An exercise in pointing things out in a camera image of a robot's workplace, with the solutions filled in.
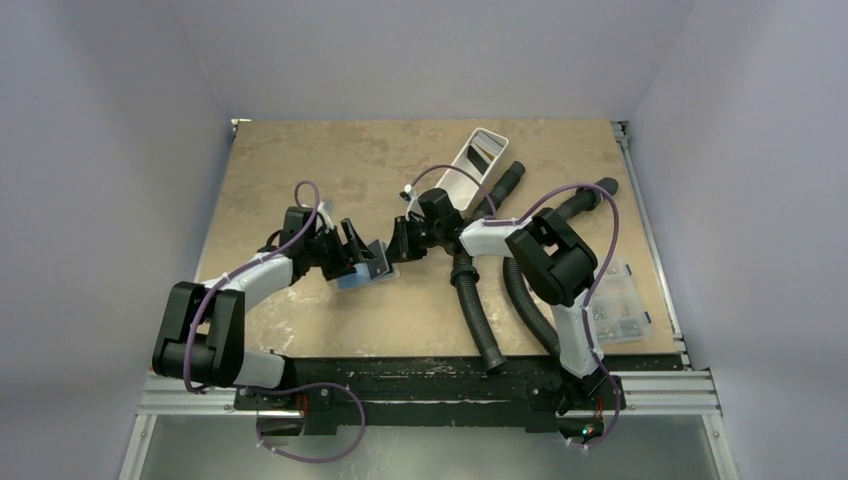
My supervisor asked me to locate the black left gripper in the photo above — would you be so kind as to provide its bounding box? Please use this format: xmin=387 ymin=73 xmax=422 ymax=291
xmin=305 ymin=219 xmax=375 ymax=280

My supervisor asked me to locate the beige leather card holder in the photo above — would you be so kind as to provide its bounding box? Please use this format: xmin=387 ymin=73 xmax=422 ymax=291
xmin=336 ymin=262 xmax=399 ymax=290

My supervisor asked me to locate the black credit card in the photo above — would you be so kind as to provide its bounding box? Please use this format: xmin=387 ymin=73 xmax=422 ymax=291
xmin=365 ymin=240 xmax=394 ymax=281

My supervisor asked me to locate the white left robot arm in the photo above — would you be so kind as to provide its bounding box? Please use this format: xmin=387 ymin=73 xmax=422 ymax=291
xmin=152 ymin=207 xmax=388 ymax=409

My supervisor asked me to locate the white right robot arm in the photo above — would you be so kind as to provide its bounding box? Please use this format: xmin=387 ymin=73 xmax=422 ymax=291
xmin=387 ymin=177 xmax=624 ymax=411

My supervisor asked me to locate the white plastic card bin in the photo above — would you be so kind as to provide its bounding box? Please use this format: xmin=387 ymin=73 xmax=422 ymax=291
xmin=401 ymin=127 xmax=509 ymax=219

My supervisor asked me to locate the stack of cards in bin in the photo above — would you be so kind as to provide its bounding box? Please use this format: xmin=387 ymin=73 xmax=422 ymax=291
xmin=466 ymin=131 xmax=504 ymax=175

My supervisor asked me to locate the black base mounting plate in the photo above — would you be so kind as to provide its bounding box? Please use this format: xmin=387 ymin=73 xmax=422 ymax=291
xmin=228 ymin=354 xmax=684 ymax=439

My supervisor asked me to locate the clear plastic screw organizer box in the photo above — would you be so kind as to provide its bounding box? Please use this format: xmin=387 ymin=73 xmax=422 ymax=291
xmin=590 ymin=257 xmax=653 ymax=346

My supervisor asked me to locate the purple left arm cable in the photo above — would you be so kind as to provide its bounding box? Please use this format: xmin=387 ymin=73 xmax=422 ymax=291
xmin=182 ymin=180 xmax=326 ymax=396

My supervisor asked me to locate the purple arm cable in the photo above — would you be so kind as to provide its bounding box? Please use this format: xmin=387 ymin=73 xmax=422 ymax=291
xmin=407 ymin=164 xmax=624 ymax=452
xmin=182 ymin=180 xmax=326 ymax=396

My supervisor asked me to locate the black corrugated hose left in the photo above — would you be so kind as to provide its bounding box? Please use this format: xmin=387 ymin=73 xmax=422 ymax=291
xmin=450 ymin=160 xmax=527 ymax=374

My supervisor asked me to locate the black corrugated hose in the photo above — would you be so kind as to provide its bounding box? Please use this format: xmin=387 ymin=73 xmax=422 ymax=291
xmin=450 ymin=160 xmax=527 ymax=374
xmin=502 ymin=176 xmax=620 ymax=356

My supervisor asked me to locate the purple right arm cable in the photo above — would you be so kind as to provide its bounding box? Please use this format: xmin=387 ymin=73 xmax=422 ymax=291
xmin=407 ymin=164 xmax=624 ymax=452

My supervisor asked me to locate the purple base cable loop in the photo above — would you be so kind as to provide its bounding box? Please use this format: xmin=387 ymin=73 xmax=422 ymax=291
xmin=254 ymin=380 xmax=368 ymax=465

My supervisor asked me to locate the black corrugated hose right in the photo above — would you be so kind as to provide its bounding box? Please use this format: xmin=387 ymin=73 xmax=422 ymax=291
xmin=502 ymin=176 xmax=620 ymax=356

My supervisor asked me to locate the aluminium frame rail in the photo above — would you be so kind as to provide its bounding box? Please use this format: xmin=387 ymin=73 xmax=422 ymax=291
xmin=611 ymin=121 xmax=721 ymax=416

